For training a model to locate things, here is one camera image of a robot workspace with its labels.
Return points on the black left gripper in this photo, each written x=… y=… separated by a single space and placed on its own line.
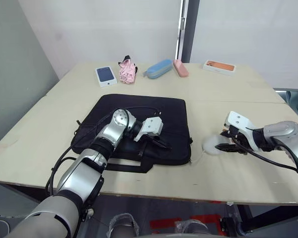
x=152 y=137

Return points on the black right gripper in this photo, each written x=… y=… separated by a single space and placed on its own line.
x=238 y=138

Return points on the white computer mouse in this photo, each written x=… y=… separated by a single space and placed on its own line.
x=211 y=146

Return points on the black laptop bag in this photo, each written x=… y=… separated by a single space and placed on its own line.
x=164 y=109

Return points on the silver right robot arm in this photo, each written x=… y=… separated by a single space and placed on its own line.
x=283 y=131

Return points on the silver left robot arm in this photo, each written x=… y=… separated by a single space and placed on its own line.
x=79 y=173

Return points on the white box with orange phone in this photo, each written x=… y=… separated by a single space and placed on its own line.
x=221 y=66

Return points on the blue zipped pencil case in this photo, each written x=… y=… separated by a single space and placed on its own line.
x=159 y=68

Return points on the red floor tape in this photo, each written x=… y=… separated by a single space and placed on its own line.
x=164 y=223

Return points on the pink glasses case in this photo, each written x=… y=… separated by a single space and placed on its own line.
x=180 y=68

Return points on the pink folded umbrella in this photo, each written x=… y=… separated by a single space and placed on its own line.
x=126 y=72

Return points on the dark grey chair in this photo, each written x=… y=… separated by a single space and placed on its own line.
x=296 y=99

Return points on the dark rounded wrapped shape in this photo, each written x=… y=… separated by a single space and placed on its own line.
x=193 y=229
x=124 y=225

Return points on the white box with blue phone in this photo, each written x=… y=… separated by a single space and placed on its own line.
x=105 y=74

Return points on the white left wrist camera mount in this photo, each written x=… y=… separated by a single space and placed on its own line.
x=150 y=125

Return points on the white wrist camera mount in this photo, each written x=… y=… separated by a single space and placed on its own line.
x=150 y=125
x=238 y=121

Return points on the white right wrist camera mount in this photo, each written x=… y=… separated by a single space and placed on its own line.
x=238 y=121

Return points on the black table frame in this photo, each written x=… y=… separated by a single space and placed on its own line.
x=245 y=218

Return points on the dark grey door post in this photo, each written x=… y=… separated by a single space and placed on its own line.
x=190 y=29

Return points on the silver door frame strip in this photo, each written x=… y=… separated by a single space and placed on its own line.
x=181 y=29

